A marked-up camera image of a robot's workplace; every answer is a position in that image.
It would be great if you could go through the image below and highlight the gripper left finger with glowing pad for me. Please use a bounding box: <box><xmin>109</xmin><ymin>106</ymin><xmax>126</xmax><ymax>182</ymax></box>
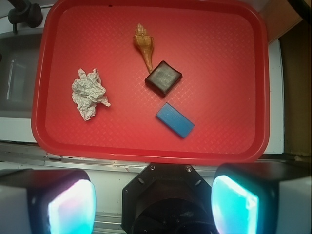
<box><xmin>0</xmin><ymin>169</ymin><xmax>96</xmax><ymax>234</ymax></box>

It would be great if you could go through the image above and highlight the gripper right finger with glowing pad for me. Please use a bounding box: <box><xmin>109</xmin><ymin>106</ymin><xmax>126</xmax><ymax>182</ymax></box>
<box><xmin>211</xmin><ymin>161</ymin><xmax>312</xmax><ymax>234</ymax></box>

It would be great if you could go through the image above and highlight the crumpled white paper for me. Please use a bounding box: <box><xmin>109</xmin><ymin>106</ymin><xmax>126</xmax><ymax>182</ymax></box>
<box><xmin>72</xmin><ymin>68</ymin><xmax>111</xmax><ymax>121</ymax></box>

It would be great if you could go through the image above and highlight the blue rectangular block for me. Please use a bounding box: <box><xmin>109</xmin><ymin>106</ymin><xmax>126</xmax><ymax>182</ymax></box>
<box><xmin>156</xmin><ymin>102</ymin><xmax>195</xmax><ymax>138</ymax></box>

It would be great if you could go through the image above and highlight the red plastic tray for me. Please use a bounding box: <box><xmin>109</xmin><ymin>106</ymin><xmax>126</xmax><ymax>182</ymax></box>
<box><xmin>32</xmin><ymin>0</ymin><xmax>270</xmax><ymax>165</ymax></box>

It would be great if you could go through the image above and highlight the grey metal sink basin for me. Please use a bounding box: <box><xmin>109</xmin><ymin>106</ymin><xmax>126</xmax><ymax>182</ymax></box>
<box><xmin>0</xmin><ymin>32</ymin><xmax>42</xmax><ymax>119</ymax></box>

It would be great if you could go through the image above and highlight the black square block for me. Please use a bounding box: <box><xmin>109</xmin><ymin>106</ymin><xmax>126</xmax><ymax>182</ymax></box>
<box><xmin>145</xmin><ymin>60</ymin><xmax>183</xmax><ymax>97</ymax></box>

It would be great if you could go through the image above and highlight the black clamp knob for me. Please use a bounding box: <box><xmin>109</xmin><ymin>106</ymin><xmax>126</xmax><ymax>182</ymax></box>
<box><xmin>8</xmin><ymin>0</ymin><xmax>43</xmax><ymax>35</ymax></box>

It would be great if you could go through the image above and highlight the brown spiral seashell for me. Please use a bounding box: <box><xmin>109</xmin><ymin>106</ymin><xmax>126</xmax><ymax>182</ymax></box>
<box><xmin>133</xmin><ymin>23</ymin><xmax>154</xmax><ymax>73</ymax></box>

